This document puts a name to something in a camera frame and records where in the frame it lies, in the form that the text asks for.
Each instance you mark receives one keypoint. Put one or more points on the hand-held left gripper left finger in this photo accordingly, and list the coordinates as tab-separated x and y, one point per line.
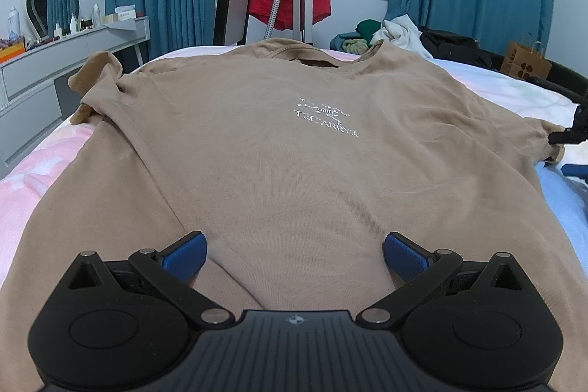
184	257

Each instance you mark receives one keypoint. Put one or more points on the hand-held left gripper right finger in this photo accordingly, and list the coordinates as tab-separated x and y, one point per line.
406	257

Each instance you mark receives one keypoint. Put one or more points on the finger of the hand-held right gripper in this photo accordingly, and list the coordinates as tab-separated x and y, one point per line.
577	170
574	130

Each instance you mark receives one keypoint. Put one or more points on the tan t-shirt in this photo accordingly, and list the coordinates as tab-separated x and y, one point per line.
294	171

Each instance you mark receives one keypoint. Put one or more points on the black chair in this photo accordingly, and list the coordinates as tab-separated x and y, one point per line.
567	79

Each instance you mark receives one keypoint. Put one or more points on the brown paper bag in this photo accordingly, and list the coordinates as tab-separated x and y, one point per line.
523	61

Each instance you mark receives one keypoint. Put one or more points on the black garment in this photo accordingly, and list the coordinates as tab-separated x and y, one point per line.
455	45

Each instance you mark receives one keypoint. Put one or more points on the pink and blue bed sheet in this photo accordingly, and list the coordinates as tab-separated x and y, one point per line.
50	162

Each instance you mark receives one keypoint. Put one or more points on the white garment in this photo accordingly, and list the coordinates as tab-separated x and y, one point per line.
404	34

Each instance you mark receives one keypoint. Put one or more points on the teal cloth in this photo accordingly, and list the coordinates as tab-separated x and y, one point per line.
347	39

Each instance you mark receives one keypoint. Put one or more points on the green garment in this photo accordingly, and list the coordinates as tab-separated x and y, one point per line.
367	28

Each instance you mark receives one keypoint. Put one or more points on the white dresser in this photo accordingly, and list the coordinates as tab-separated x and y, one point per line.
41	70

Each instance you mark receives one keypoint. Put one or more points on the small white box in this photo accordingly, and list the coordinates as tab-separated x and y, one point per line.
125	13

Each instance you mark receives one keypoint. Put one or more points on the white lotion bottle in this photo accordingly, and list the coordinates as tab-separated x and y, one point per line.
96	16

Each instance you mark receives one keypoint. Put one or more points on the small white bottle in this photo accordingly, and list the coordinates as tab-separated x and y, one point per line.
73	23

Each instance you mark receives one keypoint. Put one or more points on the red cloth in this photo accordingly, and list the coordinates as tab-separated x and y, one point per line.
317	4

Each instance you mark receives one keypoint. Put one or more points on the orange box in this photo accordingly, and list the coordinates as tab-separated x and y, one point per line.
10	51

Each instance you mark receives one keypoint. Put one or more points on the white spray bottle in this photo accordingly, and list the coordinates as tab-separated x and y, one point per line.
14	24

